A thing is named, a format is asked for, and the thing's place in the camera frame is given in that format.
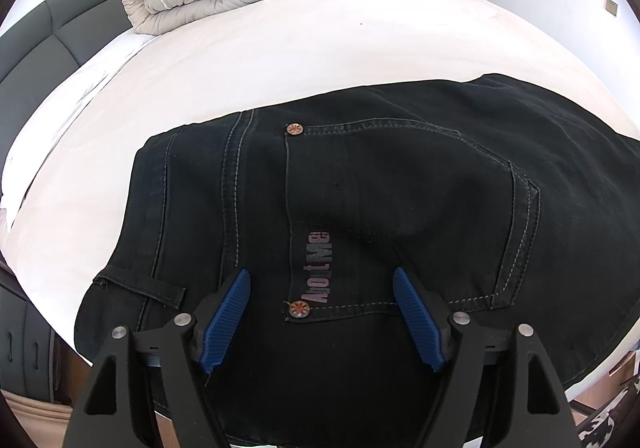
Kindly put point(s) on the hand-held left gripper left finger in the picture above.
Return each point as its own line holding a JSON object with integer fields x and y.
{"x": 227, "y": 323}

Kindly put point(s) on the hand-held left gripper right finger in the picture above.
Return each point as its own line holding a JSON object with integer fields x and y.
{"x": 417, "y": 323}

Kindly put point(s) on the black denim pants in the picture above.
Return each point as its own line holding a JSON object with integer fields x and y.
{"x": 375, "y": 188}

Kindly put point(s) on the dark nightstand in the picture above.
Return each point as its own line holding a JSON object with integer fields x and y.
{"x": 20, "y": 348}

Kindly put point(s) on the black white patterned cloth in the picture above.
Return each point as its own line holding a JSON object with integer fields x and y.
{"x": 605, "y": 423}

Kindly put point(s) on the beige cloth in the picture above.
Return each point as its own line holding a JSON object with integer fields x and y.
{"x": 35, "y": 420}

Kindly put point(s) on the white pillow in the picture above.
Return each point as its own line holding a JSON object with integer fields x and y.
{"x": 60, "y": 97}

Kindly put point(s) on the bed with white sheet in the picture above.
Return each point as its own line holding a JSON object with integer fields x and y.
{"x": 300, "y": 42}

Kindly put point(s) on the grey padded headboard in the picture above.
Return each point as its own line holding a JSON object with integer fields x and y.
{"x": 35, "y": 42}

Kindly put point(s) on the gold wall socket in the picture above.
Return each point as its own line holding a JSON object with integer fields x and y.
{"x": 611, "y": 6}

